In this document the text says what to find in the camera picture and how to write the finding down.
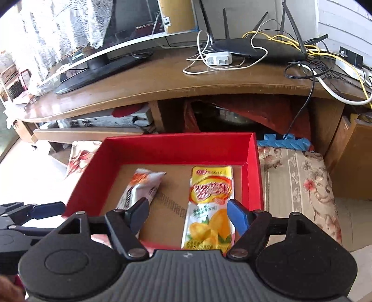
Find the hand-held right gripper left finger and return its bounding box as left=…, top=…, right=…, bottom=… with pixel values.
left=56, top=198, right=150, bottom=260

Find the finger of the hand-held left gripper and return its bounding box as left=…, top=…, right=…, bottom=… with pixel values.
left=0, top=218, right=66, bottom=233
left=0, top=202, right=67, bottom=220

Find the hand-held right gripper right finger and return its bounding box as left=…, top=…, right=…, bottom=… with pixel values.
left=226, top=199, right=316, bottom=260

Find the white orange snack bar packet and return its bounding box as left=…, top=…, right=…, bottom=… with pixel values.
left=116, top=168, right=167, bottom=233

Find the yellow mango snack packet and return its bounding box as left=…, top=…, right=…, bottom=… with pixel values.
left=181, top=165, right=235, bottom=251

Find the red cardboard box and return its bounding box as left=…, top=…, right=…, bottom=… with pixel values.
left=62, top=132, right=264, bottom=256

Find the brown cardboard sheet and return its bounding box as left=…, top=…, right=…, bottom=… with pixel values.
left=100, top=164, right=243, bottom=250

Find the floral beige blanket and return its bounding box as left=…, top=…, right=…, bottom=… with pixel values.
left=65, top=141, right=343, bottom=253

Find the silver media player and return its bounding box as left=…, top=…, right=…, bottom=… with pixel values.
left=56, top=106, right=153, bottom=129

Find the dark red cloth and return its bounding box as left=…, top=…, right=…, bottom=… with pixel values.
left=113, top=105, right=146, bottom=118

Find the white shelf rack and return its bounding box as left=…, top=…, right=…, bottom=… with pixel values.
left=0, top=51, right=38, bottom=105

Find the brown cardboard carton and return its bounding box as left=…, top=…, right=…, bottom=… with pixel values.
left=325, top=114, right=372, bottom=201

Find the wooden television cabinet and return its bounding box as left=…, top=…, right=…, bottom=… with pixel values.
left=14, top=43, right=372, bottom=181

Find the white charger plug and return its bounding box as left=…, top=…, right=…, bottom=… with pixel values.
left=205, top=52, right=233, bottom=66

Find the black router with antennas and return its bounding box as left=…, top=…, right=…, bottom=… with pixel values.
left=200, top=0, right=309, bottom=62

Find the white lace cloth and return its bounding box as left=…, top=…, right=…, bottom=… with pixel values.
left=17, top=0, right=117, bottom=79

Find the white power strip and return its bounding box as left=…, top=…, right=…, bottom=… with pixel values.
left=334, top=56, right=372, bottom=88

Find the black flat television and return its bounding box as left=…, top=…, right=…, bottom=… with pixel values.
left=35, top=0, right=170, bottom=95

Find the black power adapter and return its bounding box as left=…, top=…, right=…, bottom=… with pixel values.
left=339, top=46, right=364, bottom=69

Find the black cable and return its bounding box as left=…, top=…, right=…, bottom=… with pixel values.
left=284, top=34, right=349, bottom=140

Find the white thin cable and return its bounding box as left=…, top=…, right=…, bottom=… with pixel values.
left=183, top=29, right=268, bottom=75

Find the white thick cable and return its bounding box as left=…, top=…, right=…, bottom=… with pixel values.
left=317, top=75, right=372, bottom=105

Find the yellow cable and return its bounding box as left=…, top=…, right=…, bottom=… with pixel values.
left=242, top=31, right=372, bottom=99

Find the brown board with white frame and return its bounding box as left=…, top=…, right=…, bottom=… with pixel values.
left=158, top=0, right=199, bottom=34

